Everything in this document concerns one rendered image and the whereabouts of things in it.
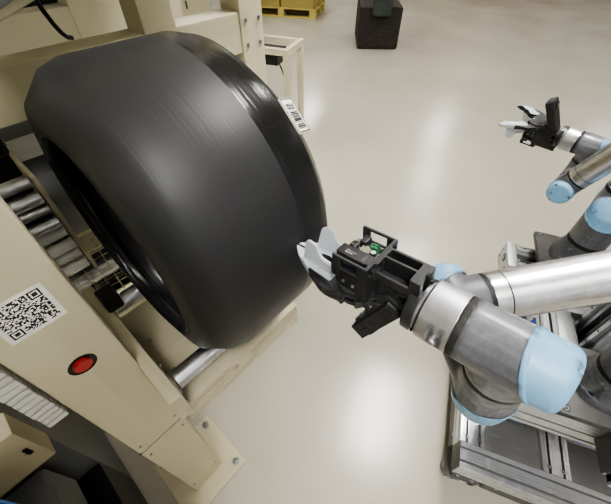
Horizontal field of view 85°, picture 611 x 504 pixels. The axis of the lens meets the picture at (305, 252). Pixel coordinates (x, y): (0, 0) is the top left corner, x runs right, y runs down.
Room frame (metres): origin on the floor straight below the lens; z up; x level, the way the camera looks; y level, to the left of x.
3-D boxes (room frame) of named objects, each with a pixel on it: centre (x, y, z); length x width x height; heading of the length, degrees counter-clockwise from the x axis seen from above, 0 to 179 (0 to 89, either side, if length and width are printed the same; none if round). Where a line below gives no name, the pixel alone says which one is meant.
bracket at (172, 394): (0.36, 0.40, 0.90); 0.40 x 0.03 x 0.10; 48
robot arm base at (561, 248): (0.80, -0.97, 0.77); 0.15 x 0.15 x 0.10
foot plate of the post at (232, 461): (0.29, 0.43, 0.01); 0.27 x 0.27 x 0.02; 48
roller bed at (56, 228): (0.59, 0.71, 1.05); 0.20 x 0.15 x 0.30; 138
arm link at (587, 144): (1.00, -0.96, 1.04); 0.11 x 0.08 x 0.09; 44
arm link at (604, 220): (0.81, -0.97, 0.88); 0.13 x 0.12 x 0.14; 134
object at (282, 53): (3.15, 0.35, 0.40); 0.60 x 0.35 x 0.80; 69
